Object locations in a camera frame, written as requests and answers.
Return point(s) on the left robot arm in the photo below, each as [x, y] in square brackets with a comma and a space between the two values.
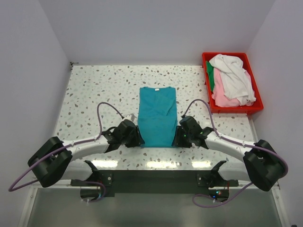
[51, 163]

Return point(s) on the pink t shirt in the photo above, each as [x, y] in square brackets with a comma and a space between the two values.
[218, 93]

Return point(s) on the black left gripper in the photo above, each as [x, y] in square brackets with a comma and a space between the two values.
[138, 140]

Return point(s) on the red plastic bin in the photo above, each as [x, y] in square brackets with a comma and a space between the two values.
[249, 110]

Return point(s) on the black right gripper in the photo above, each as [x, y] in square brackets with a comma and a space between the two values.
[177, 141]

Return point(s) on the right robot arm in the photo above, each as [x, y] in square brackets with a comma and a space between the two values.
[260, 164]

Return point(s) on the teal t shirt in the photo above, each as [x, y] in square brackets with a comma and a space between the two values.
[157, 117]

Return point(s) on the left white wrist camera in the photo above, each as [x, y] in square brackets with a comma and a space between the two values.
[130, 117]

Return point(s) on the white t shirt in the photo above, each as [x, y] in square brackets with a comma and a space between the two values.
[236, 80]

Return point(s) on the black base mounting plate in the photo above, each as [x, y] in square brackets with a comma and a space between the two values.
[108, 183]

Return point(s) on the green t shirt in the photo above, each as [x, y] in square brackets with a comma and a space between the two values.
[210, 72]

